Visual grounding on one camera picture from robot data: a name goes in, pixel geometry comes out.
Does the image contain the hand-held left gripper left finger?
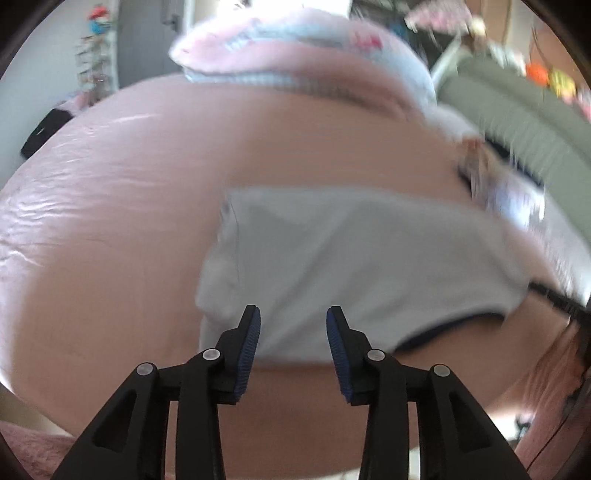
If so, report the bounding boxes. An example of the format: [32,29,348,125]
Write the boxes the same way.
[50,304,262,480]

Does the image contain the stack of folded clothes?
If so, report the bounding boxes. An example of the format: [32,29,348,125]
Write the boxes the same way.
[455,136,548,236]

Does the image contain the grey padded headboard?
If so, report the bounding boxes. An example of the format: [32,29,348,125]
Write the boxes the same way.
[436,51,591,195]

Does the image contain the white shelf rack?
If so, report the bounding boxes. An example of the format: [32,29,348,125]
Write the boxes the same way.
[74,34,114,93]

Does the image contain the yellow plush toy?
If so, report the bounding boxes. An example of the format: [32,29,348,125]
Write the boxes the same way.
[549,69,575,95]

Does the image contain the folded pink checked duvet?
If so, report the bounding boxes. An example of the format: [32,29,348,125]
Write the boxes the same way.
[168,9,439,121]

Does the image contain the red and blue plush toy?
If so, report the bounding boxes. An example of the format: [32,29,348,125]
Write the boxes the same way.
[88,4,109,35]

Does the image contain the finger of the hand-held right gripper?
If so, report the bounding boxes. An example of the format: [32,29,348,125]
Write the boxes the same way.
[526,282,591,324]

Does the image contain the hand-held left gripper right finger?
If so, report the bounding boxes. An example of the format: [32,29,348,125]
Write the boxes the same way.
[325,305,533,480]

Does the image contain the bed with pink sheet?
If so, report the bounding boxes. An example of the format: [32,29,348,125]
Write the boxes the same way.
[0,69,583,480]

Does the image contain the pale lilac pillow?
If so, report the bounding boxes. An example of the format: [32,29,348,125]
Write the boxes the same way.
[429,106,481,139]
[522,194,591,296]

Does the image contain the light blue navy-trimmed T-shirt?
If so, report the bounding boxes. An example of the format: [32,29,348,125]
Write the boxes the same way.
[196,187,529,365]

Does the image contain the grey door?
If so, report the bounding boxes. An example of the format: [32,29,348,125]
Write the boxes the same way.
[115,0,195,79]

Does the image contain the pink printed garment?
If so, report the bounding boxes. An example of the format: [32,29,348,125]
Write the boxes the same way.
[406,0,472,28]

